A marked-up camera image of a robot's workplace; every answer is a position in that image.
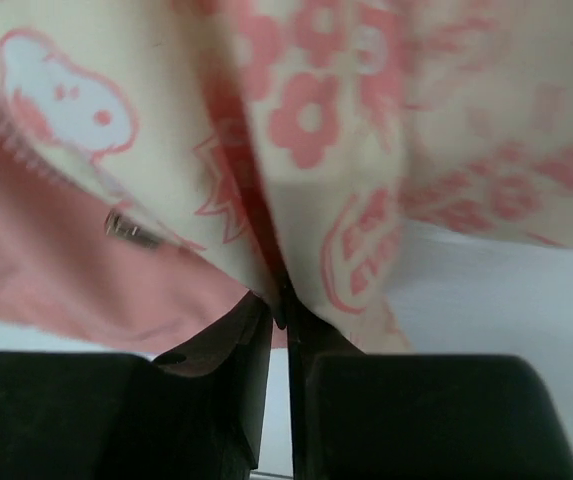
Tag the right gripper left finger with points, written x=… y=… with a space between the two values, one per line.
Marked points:
x=194 y=412

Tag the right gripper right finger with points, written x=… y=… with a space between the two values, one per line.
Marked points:
x=439 y=416

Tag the pink and cream jacket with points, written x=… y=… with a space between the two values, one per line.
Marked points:
x=159 y=160

